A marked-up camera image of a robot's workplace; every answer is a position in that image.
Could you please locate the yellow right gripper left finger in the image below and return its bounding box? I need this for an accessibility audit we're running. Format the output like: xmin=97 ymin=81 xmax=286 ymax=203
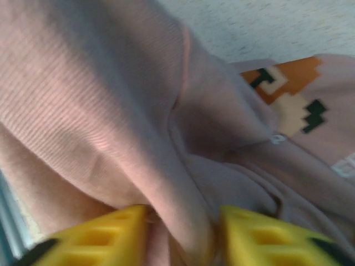
xmin=16 ymin=204 xmax=150 ymax=266

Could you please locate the pink t-shirt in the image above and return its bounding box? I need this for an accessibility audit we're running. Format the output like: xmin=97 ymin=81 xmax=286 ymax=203
xmin=0 ymin=0 xmax=355 ymax=266

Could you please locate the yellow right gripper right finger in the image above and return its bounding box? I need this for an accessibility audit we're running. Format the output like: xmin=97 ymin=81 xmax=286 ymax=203
xmin=215 ymin=204 xmax=355 ymax=266

